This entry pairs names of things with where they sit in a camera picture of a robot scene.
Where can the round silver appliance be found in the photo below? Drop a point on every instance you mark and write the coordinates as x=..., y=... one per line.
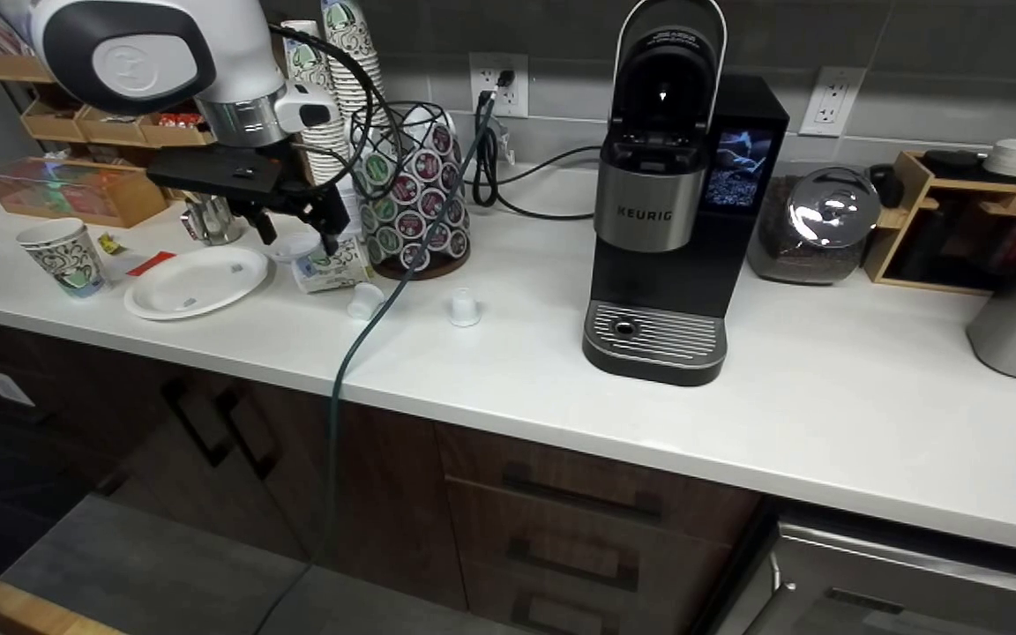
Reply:
x=817, y=227

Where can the white ribbed dish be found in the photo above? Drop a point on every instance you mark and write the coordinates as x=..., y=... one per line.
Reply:
x=211, y=219

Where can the stainless dishwasher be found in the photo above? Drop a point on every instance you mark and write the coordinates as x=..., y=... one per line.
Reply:
x=917, y=586

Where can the yellow packet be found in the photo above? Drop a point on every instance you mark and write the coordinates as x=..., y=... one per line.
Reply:
x=111, y=243

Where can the red packet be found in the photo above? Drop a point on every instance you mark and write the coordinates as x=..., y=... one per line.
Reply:
x=148, y=262

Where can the wooden condiment organizer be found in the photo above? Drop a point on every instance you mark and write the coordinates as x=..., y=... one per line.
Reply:
x=87, y=128

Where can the small white plastic cup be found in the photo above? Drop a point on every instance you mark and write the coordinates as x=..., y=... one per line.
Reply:
x=463, y=308

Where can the wooden board edge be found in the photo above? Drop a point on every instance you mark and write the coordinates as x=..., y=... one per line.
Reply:
x=15, y=604

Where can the single printed paper cup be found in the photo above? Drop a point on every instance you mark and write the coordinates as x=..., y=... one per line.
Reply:
x=63, y=260

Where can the black Keurig coffee maker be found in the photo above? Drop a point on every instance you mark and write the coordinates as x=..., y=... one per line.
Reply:
x=661, y=233

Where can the wooden shelf rack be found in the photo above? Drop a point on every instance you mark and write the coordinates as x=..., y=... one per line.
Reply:
x=899, y=225

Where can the stack of printed paper cups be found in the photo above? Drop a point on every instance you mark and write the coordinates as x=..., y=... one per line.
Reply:
x=350, y=48

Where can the white paper plate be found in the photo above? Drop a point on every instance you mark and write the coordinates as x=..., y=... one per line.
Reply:
x=195, y=282

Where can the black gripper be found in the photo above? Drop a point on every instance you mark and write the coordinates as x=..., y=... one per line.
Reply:
x=237, y=178

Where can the white wall outlet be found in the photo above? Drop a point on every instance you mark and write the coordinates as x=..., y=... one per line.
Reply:
x=499, y=87
x=831, y=101

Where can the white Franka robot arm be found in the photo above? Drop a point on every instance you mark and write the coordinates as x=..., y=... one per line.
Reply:
x=156, y=55

